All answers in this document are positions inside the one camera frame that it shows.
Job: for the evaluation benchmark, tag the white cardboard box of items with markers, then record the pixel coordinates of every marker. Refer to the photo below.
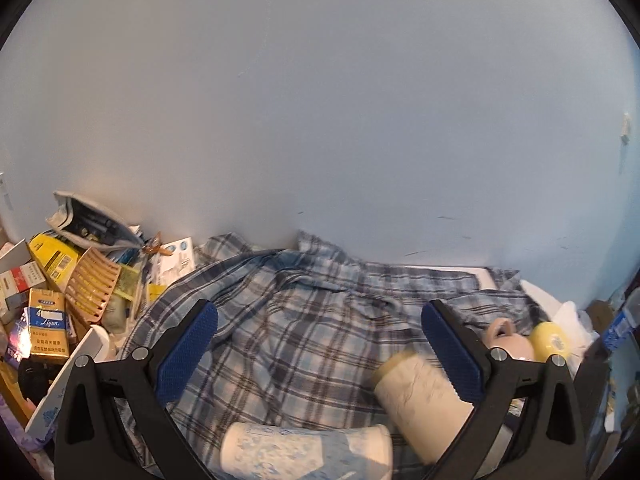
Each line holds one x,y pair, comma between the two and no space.
19,274

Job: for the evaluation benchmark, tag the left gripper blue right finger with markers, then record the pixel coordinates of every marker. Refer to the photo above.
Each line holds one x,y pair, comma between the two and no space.
461,353

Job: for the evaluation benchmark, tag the yellow white ceramic mug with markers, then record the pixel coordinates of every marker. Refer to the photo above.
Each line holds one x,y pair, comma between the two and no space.
548,339

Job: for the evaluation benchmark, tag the brown cardboard box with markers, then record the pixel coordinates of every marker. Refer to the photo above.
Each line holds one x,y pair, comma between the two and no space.
601,315

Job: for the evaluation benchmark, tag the grey open pouch bag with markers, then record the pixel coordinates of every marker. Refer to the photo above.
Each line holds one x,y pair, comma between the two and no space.
88,224

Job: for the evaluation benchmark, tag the yellow blue small carton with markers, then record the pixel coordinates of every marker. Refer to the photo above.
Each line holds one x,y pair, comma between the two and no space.
46,319

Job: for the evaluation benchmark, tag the white tissue paper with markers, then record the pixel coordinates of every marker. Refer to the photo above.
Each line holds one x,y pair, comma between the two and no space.
573,321

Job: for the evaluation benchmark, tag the white wall light switch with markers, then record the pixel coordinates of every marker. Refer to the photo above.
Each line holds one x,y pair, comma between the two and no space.
625,131

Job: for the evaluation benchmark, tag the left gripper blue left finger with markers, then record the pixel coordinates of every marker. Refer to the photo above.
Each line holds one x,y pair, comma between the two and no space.
177,353

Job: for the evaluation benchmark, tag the orange plastic ribbed tray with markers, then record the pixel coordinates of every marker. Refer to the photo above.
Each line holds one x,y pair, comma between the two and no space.
91,286

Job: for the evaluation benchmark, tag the white blue printed packet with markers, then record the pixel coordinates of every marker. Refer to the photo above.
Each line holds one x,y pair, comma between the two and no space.
175,260

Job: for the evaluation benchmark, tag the blue patterned white paper cup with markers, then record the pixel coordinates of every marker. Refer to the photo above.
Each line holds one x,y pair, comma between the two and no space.
265,452

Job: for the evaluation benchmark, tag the pink white ceramic mug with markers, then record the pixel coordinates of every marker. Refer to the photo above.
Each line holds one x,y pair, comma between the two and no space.
502,334

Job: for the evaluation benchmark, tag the blue plaid cloth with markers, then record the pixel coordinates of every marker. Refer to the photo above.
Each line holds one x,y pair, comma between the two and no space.
301,331

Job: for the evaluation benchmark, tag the white marble steel tumbler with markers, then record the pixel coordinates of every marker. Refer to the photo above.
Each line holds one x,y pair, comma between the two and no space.
421,402

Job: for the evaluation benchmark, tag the blue label cola bottle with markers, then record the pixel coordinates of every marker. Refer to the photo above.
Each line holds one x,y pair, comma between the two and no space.
624,322

